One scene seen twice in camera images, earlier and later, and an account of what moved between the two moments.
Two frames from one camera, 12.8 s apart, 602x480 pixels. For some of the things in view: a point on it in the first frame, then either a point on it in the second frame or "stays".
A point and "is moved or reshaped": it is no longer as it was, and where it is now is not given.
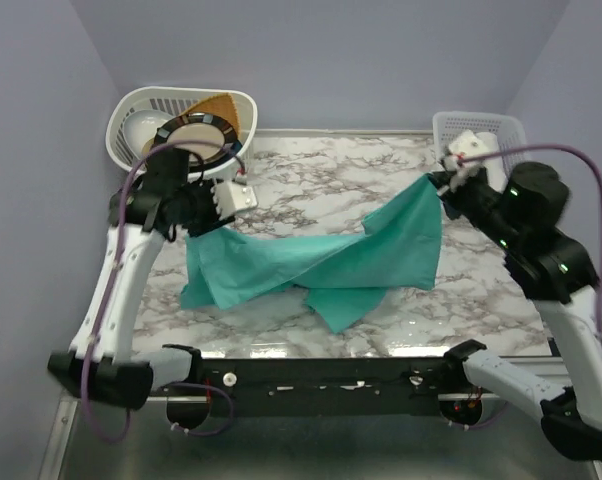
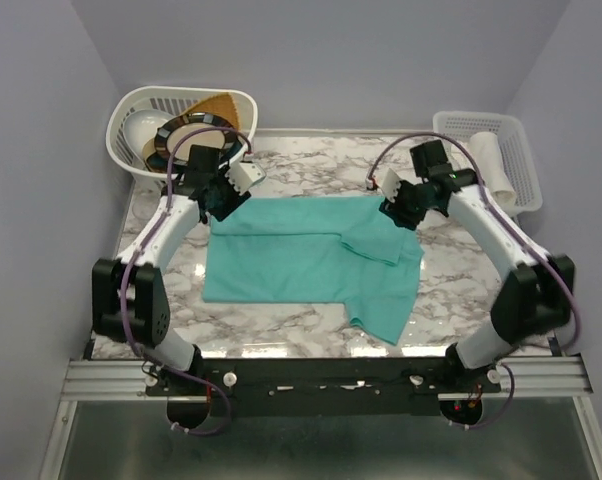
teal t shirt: (338, 278) is moved or reshaped
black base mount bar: (350, 386) stays
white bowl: (140, 125) stays
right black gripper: (443, 183) to (402, 219)
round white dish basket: (179, 100) stays
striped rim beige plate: (202, 127) stays
